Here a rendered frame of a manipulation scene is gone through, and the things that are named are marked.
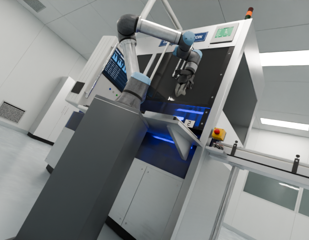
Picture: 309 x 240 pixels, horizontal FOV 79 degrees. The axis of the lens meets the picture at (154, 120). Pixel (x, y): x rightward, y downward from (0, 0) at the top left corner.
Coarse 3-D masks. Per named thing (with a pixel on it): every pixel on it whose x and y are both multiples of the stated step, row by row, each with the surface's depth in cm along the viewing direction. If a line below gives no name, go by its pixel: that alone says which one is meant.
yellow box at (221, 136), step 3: (219, 129) 134; (222, 129) 133; (213, 132) 136; (222, 132) 132; (225, 132) 135; (213, 135) 135; (216, 135) 133; (219, 135) 132; (222, 135) 132; (225, 135) 136; (216, 138) 136; (219, 138) 132; (222, 138) 133
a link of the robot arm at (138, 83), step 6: (138, 72) 101; (132, 78) 101; (138, 78) 100; (144, 78) 101; (132, 84) 99; (138, 84) 99; (144, 84) 101; (132, 90) 98; (138, 90) 99; (144, 90) 102; (144, 96) 111
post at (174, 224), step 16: (240, 32) 164; (240, 48) 157; (224, 80) 151; (224, 96) 146; (208, 128) 140; (208, 144) 139; (192, 160) 135; (192, 176) 130; (176, 208) 126; (176, 224) 122
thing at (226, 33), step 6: (228, 24) 175; (234, 24) 171; (216, 30) 180; (222, 30) 176; (228, 30) 172; (234, 30) 168; (216, 36) 177; (222, 36) 172; (228, 36) 169; (210, 42) 177; (216, 42) 174
